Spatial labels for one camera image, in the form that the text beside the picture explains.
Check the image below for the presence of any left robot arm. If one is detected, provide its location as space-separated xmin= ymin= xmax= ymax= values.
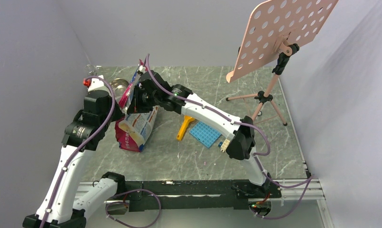
xmin=22 ymin=89 xmax=126 ymax=228

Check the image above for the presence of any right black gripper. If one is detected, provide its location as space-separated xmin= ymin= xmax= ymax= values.
xmin=128 ymin=84 xmax=161 ymax=113

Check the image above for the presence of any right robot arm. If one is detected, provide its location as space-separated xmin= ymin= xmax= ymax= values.
xmin=123 ymin=71 xmax=270 ymax=197

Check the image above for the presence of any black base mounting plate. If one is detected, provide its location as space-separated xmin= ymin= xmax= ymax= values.
xmin=125 ymin=180 xmax=282 ymax=212

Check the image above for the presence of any clear glass cup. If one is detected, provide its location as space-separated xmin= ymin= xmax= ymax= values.
xmin=84 ymin=65 xmax=97 ymax=75

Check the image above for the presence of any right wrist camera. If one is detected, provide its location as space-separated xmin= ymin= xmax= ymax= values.
xmin=137 ymin=59 xmax=148 ymax=76

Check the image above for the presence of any beige blue toy block car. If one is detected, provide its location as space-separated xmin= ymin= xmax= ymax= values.
xmin=218 ymin=139 xmax=230 ymax=152

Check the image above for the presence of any pet food bag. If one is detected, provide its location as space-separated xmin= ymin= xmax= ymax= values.
xmin=115 ymin=68 xmax=158 ymax=152

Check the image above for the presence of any blue building block plate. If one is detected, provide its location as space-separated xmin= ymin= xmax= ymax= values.
xmin=190 ymin=122 xmax=221 ymax=148

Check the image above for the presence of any grey double pet bowl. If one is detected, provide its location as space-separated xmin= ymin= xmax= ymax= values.
xmin=109 ymin=78 xmax=129 ymax=103

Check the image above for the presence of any pink perforated music stand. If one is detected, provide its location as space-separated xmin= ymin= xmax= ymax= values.
xmin=226 ymin=0 xmax=338 ymax=126

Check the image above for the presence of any yellow plastic scoop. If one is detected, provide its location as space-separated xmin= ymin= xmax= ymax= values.
xmin=176 ymin=115 xmax=195 ymax=141

